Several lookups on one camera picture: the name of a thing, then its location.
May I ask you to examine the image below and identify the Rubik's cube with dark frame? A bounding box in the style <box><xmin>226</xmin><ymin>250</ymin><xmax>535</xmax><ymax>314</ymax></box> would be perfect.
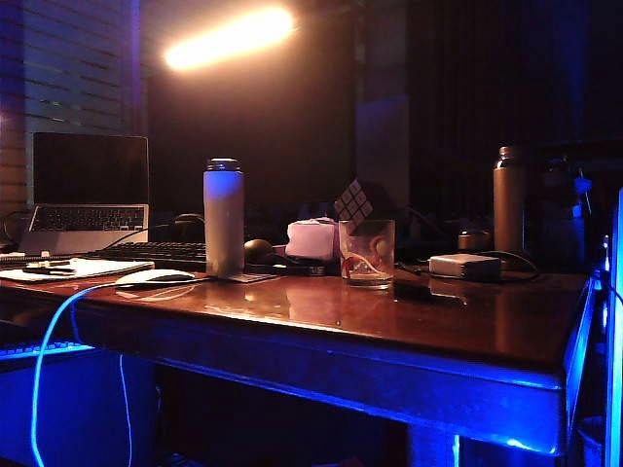
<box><xmin>333</xmin><ymin>178</ymin><xmax>396</xmax><ymax>230</ymax></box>

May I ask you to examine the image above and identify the clear glass cup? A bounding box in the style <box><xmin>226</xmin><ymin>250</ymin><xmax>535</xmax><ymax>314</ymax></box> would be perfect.
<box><xmin>338</xmin><ymin>218</ymin><xmax>396</xmax><ymax>292</ymax></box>

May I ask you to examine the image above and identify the pink and white tissue box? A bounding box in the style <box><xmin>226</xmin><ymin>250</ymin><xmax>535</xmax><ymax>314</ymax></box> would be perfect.
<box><xmin>284</xmin><ymin>218</ymin><xmax>341</xmax><ymax>261</ymax></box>

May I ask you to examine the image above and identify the dark flat pouch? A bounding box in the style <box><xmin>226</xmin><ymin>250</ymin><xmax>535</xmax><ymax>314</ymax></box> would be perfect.
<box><xmin>245</xmin><ymin>256</ymin><xmax>342</xmax><ymax>278</ymax></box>

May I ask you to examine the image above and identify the black computer mouse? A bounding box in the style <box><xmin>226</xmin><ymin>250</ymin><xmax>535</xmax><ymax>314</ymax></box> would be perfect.
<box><xmin>242</xmin><ymin>237</ymin><xmax>276</xmax><ymax>267</ymax></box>

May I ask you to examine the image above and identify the flat square coaster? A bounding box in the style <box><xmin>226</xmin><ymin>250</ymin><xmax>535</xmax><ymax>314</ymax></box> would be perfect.
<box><xmin>207</xmin><ymin>271</ymin><xmax>277</xmax><ymax>285</ymax></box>

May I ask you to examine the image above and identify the white insulated bottle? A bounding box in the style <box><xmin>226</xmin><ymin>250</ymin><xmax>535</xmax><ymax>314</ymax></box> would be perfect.
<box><xmin>202</xmin><ymin>157</ymin><xmax>246</xmax><ymax>280</ymax></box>

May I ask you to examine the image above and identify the wooden table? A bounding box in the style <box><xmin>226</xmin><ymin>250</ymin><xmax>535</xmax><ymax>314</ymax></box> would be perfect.
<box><xmin>0</xmin><ymin>265</ymin><xmax>599</xmax><ymax>467</ymax></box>

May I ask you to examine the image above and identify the black keyboard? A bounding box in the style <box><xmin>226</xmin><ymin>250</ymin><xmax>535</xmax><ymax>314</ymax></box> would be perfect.
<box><xmin>81</xmin><ymin>240</ymin><xmax>208</xmax><ymax>272</ymax></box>

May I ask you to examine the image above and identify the white power adapter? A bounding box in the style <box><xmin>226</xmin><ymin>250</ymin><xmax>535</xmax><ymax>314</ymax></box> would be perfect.
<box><xmin>428</xmin><ymin>252</ymin><xmax>503</xmax><ymax>283</ymax></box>

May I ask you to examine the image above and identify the small round metal tin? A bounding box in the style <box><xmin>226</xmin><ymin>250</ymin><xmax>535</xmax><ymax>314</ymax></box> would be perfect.
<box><xmin>457</xmin><ymin>229</ymin><xmax>492</xmax><ymax>252</ymax></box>

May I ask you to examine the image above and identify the white computer mouse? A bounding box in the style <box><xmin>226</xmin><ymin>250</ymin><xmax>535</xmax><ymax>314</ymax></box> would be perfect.
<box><xmin>115</xmin><ymin>269</ymin><xmax>197</xmax><ymax>291</ymax></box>

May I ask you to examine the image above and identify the dark metal bottle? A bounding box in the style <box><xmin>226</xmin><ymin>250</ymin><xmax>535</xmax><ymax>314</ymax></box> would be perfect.
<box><xmin>492</xmin><ymin>145</ymin><xmax>531</xmax><ymax>253</ymax></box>

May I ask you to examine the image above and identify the white notepad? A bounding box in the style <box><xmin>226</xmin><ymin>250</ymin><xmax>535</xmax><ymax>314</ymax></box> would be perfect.
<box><xmin>0</xmin><ymin>257</ymin><xmax>157</xmax><ymax>284</ymax></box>

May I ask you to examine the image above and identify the silver open laptop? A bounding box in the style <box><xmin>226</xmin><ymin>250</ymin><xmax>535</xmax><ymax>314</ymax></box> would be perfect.
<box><xmin>18</xmin><ymin>131</ymin><xmax>152</xmax><ymax>256</ymax></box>

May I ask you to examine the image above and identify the dark bag with tag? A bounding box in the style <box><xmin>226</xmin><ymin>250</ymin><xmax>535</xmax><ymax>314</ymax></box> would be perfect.
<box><xmin>537</xmin><ymin>155</ymin><xmax>594</xmax><ymax>265</ymax></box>

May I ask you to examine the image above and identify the dark pen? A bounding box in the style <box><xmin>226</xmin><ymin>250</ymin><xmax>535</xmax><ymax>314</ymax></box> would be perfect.
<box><xmin>21</xmin><ymin>262</ymin><xmax>77</xmax><ymax>277</ymax></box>

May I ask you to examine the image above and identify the backlit keyboard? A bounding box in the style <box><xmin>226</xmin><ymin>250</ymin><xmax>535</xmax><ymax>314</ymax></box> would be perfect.
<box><xmin>0</xmin><ymin>340</ymin><xmax>96</xmax><ymax>364</ymax></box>

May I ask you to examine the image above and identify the window blind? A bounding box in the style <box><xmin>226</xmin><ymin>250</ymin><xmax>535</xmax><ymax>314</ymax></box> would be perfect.
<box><xmin>0</xmin><ymin>0</ymin><xmax>142</xmax><ymax>215</ymax></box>

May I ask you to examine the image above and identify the white upright panel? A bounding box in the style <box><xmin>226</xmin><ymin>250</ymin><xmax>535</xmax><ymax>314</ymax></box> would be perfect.
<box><xmin>603</xmin><ymin>186</ymin><xmax>623</xmax><ymax>467</ymax></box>

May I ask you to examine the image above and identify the thin light-coloured cable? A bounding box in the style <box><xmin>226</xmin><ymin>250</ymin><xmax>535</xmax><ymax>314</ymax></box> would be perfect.
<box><xmin>118</xmin><ymin>353</ymin><xmax>134</xmax><ymax>467</ymax></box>

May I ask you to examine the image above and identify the thick light-coloured cable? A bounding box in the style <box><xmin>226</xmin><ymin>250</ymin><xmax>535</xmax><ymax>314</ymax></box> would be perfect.
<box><xmin>29</xmin><ymin>283</ymin><xmax>121</xmax><ymax>467</ymax></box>

